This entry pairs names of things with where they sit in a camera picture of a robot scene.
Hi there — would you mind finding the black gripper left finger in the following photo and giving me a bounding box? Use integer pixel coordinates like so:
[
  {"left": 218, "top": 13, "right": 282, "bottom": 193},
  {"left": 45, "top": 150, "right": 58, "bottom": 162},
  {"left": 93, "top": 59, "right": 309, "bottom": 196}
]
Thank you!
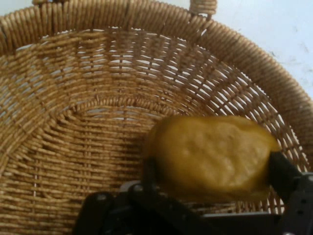
[{"left": 72, "top": 156, "right": 205, "bottom": 235}]

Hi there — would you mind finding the yellow plastic toy fruit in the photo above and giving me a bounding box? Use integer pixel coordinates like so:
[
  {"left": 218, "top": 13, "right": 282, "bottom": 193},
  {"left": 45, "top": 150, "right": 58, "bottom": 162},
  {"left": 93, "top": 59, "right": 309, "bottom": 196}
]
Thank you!
[{"left": 146, "top": 115, "right": 281, "bottom": 204}]

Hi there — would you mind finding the woven wicker basket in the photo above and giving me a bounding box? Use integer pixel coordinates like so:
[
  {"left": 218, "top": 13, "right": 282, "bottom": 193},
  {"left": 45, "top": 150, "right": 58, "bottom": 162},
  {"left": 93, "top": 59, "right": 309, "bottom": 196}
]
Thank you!
[{"left": 0, "top": 0, "right": 313, "bottom": 235}]

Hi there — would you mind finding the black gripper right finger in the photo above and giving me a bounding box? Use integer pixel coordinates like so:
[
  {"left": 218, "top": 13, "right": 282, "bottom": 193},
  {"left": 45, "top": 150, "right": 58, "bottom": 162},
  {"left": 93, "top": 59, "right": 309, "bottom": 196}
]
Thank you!
[{"left": 268, "top": 151, "right": 313, "bottom": 235}]

